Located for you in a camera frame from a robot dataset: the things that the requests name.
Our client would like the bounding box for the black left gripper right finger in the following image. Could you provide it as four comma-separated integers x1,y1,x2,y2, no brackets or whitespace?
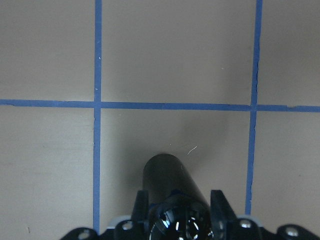
210,190,237,232

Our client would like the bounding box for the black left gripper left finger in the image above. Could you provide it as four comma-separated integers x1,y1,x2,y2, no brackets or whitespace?
130,190,149,227

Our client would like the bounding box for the dark wine bottle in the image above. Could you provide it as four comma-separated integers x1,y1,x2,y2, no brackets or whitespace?
142,153,213,240

